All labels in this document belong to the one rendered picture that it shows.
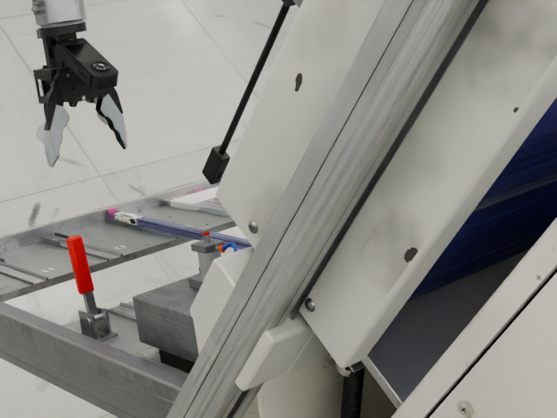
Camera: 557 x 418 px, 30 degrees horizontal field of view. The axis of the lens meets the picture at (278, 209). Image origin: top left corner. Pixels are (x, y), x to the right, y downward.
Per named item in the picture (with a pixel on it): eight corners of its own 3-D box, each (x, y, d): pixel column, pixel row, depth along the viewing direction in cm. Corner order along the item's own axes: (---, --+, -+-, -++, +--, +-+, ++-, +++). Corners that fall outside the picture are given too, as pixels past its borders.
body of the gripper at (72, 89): (81, 99, 165) (68, 22, 162) (108, 100, 158) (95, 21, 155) (37, 108, 160) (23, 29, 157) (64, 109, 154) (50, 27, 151)
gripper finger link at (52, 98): (61, 137, 157) (78, 82, 158) (66, 137, 155) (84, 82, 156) (34, 126, 154) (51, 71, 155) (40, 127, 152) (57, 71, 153)
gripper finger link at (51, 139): (38, 164, 159) (56, 108, 160) (55, 167, 155) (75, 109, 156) (20, 158, 157) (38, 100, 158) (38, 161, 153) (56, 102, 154)
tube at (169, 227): (108, 219, 158) (108, 211, 158) (117, 216, 159) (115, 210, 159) (332, 272, 119) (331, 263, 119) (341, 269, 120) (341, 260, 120)
